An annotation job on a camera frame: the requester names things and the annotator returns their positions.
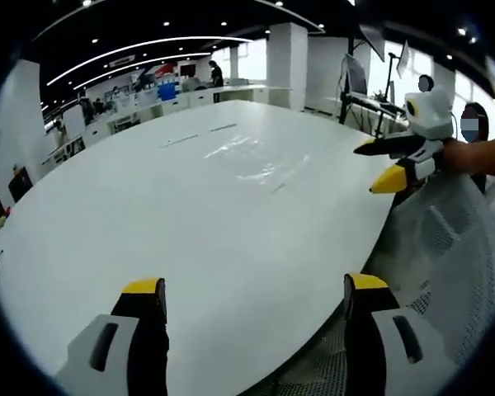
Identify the blue storage boxes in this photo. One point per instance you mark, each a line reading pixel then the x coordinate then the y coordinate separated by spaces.
pixel 167 90

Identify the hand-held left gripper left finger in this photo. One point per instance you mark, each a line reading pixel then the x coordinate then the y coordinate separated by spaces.
pixel 107 354

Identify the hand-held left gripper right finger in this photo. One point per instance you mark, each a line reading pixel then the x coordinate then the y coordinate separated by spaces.
pixel 379 338

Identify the black tripod stand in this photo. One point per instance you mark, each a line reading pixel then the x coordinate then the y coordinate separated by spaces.
pixel 346 103

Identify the white square pillar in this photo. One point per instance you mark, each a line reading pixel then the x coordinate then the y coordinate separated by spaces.
pixel 286 66

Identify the transparent resealable bag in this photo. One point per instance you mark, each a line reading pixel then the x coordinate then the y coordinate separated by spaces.
pixel 251 158

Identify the computer monitor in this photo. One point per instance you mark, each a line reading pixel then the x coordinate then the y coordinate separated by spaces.
pixel 356 76

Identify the white rolling board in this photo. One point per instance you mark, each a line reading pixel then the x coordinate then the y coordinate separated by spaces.
pixel 74 122

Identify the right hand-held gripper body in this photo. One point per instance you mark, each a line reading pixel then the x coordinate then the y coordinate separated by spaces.
pixel 433 119

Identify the long white counter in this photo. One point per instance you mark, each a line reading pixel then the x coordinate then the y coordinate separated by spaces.
pixel 181 101

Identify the white mesh office chair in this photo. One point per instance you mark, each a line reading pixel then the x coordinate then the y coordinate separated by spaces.
pixel 449 247

